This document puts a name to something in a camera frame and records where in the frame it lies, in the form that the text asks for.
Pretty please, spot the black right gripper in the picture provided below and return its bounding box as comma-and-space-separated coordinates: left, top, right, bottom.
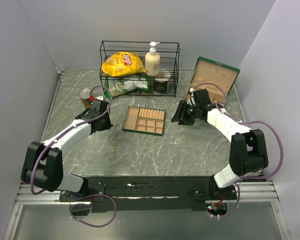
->
170, 100, 200, 126

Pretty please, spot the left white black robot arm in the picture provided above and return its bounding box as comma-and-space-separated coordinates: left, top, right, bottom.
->
21, 96, 113, 201

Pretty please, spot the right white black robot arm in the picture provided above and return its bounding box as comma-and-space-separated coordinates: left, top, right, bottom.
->
171, 88, 269, 200

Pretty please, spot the green jewelry tray insert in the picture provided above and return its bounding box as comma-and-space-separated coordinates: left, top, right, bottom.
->
123, 106, 166, 136

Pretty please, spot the green jewelry box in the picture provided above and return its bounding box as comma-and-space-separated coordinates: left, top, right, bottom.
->
183, 56, 240, 106

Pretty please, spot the brown food can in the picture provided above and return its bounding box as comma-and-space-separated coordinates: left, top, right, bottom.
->
79, 88, 95, 109

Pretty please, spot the green white snack bag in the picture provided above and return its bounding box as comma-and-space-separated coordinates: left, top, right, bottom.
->
105, 73, 150, 98

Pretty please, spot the dark tin can with lid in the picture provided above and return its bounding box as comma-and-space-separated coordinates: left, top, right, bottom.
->
153, 70, 171, 94

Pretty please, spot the yellow chips bag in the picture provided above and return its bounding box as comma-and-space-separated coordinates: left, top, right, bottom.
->
101, 51, 146, 77

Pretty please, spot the cream lotion pump bottle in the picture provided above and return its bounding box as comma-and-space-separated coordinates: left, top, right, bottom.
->
145, 41, 160, 77

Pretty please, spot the silver chain jewelry pile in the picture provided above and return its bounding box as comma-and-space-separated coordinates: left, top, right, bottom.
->
174, 133, 185, 145

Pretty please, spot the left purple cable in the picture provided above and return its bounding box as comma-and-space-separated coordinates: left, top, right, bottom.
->
29, 85, 114, 196

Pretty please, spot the black wire shelf rack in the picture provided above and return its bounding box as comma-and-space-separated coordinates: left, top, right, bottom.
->
99, 40, 180, 97

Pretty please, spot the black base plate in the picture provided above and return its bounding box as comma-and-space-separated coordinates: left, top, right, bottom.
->
58, 176, 243, 216

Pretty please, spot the aluminium rail frame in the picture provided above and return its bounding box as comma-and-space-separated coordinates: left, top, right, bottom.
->
2, 181, 291, 240

